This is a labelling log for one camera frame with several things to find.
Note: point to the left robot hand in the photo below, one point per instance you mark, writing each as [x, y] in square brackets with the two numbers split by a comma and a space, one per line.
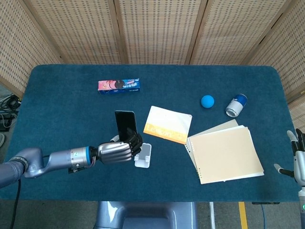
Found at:
[120, 150]

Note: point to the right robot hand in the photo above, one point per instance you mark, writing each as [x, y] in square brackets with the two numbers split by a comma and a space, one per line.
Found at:
[295, 162]

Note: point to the black smartphone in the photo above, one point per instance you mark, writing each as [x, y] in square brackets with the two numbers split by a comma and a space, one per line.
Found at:
[125, 125]

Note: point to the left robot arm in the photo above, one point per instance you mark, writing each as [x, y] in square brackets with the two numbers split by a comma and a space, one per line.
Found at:
[47, 162]

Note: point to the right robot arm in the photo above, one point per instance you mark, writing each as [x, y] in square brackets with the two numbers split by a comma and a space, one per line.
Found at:
[302, 205]

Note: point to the white phone stand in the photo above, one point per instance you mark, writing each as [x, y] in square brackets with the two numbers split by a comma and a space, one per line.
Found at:
[144, 156]

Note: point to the beige spiral notebook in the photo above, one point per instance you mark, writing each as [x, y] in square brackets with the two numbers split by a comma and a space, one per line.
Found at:
[224, 155]

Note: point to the white and orange booklet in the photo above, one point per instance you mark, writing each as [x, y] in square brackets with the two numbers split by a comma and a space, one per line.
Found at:
[168, 124]

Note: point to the dark blue table mat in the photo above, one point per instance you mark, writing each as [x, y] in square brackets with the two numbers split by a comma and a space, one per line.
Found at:
[71, 114]

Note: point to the cookie box pink and blue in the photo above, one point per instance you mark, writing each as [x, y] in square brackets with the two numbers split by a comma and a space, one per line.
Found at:
[119, 86]

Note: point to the grey-blue robot torso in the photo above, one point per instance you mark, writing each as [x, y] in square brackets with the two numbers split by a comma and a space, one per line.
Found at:
[145, 215]

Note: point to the blue and silver soda can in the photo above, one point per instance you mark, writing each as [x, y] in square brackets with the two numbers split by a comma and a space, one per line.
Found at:
[236, 105]

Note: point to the white table leg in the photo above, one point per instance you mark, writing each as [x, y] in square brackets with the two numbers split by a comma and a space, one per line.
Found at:
[211, 214]

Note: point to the blue ball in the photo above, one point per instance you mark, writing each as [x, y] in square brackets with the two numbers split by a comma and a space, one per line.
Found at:
[207, 101]

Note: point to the woven bamboo folding screen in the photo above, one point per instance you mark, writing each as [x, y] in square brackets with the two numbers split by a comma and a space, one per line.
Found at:
[157, 31]

